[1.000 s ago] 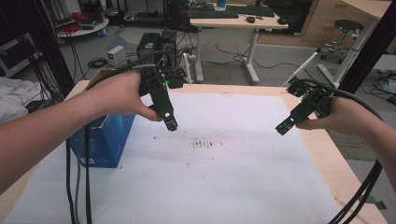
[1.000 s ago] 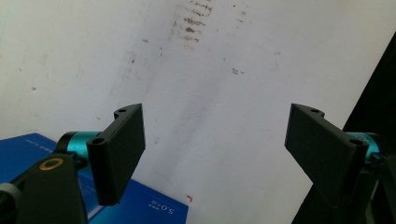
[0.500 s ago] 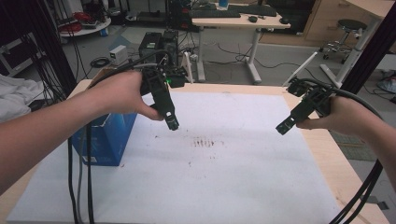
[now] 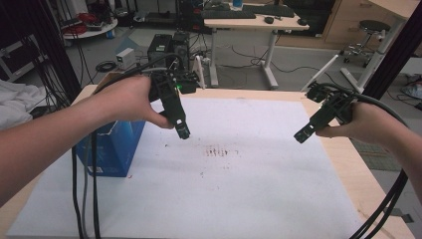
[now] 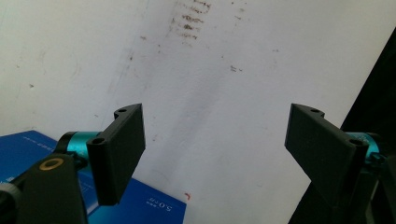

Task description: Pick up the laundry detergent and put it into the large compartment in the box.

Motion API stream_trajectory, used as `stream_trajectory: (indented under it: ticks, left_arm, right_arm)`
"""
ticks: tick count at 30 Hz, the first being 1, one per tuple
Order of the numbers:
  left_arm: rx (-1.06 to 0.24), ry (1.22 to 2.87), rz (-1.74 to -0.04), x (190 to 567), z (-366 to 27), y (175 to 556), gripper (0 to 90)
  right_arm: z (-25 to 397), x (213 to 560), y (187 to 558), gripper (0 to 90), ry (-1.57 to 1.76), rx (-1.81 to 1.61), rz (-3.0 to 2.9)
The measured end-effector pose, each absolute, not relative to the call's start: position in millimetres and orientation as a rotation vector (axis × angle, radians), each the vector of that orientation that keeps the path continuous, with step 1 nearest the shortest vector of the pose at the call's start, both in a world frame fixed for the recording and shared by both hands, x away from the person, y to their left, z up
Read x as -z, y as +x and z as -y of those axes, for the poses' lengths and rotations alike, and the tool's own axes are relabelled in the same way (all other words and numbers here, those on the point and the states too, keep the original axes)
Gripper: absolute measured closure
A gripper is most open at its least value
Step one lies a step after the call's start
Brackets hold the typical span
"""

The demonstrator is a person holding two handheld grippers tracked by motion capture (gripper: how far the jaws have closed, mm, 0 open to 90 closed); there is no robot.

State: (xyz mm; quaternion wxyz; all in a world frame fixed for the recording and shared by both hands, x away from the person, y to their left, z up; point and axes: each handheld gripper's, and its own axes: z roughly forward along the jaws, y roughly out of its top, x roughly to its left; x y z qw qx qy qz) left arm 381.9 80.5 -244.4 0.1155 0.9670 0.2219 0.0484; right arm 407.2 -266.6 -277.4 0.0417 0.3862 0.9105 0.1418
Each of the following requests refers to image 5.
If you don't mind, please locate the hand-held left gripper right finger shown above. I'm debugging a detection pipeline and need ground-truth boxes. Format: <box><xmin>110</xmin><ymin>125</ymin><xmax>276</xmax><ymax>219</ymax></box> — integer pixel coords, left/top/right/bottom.
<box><xmin>284</xmin><ymin>103</ymin><xmax>370</xmax><ymax>208</ymax></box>

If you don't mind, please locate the white foam mat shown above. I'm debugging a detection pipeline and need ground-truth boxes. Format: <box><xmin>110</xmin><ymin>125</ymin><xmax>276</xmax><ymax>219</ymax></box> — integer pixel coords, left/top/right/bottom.
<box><xmin>0</xmin><ymin>0</ymin><xmax>396</xmax><ymax>224</ymax></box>

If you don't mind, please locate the blue cardboard box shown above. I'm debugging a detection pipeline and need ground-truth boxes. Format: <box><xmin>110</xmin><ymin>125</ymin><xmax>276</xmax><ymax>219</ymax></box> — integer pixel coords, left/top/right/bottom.
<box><xmin>0</xmin><ymin>130</ymin><xmax>188</xmax><ymax>224</ymax></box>

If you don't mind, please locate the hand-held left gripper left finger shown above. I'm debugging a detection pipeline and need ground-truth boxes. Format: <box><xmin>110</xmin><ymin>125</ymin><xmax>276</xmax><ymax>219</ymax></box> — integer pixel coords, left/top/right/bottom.
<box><xmin>86</xmin><ymin>103</ymin><xmax>147</xmax><ymax>206</ymax></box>

